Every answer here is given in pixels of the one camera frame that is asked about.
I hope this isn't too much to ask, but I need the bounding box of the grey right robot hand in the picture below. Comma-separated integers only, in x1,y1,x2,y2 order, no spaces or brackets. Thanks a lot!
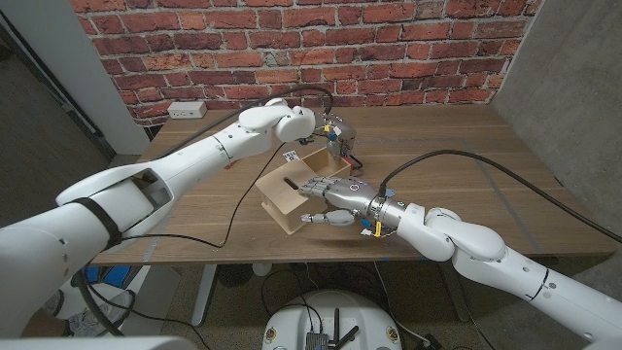
296,176,408,238

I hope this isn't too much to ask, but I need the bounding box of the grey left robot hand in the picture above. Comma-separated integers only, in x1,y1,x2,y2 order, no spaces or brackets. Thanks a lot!
313,113,359,161

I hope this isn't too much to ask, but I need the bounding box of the wooden drawer with red front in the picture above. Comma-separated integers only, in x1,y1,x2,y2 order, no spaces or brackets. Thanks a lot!
300,147,364,179

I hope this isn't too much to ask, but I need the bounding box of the wooden box with slot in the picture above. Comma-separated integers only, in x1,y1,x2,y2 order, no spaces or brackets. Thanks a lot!
255,158,336,236

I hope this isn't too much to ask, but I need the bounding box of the white robot base with antennas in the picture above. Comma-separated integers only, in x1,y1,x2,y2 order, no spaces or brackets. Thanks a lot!
261,290,403,350

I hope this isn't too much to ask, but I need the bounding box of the black round floor device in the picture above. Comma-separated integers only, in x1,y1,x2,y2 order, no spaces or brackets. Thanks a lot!
216,263,254,289

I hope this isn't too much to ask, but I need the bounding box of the white table leg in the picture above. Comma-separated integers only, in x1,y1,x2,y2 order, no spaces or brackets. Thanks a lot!
439,260,471,324
190,263,219,328

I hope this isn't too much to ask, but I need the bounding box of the white power outlet strip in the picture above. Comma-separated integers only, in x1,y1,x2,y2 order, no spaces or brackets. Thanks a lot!
166,100,208,121

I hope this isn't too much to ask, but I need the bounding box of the black power adapter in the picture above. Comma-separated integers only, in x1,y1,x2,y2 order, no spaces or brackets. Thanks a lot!
420,332,446,350

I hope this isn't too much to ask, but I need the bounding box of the grey sneaker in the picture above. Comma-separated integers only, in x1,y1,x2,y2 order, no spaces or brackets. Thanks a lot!
66,291,136,337
42,290,65,317

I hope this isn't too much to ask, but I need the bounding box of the white robot chest shell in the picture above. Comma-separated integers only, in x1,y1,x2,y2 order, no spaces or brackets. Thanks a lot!
0,334,199,350

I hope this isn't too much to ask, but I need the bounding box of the person's bare leg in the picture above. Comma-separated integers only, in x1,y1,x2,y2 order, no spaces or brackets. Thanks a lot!
21,313,68,339

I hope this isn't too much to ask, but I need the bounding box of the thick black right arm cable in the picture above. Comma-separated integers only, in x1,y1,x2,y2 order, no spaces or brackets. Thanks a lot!
377,149,622,244

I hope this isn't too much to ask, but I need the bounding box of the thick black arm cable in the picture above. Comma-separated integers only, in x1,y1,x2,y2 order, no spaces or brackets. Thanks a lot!
377,149,622,244
72,85,335,337

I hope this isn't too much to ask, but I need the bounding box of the printed brick wall backdrop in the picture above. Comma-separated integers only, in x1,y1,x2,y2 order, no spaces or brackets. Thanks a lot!
69,0,546,128

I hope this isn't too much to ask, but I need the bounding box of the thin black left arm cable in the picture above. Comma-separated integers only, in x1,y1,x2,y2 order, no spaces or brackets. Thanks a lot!
82,141,288,349

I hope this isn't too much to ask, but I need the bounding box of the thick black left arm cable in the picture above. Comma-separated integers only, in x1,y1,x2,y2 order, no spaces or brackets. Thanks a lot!
72,85,335,337

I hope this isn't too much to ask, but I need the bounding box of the black floor cable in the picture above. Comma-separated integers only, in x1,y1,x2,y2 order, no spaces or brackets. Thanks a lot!
259,264,322,341

